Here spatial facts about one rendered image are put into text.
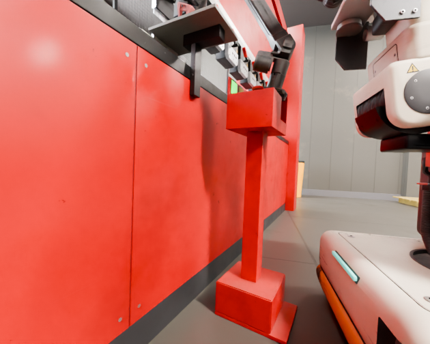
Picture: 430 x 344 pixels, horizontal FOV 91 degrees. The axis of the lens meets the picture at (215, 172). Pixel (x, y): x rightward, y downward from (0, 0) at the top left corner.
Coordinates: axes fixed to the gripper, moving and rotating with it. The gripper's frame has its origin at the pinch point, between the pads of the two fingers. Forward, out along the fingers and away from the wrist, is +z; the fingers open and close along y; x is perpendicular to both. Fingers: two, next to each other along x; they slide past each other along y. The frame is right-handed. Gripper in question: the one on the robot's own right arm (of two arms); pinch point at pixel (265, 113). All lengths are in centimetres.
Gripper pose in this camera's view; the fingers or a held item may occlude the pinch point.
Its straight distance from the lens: 87.0
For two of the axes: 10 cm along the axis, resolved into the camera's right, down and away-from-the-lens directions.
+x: -5.2, 0.0, -8.6
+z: -2.7, 9.5, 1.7
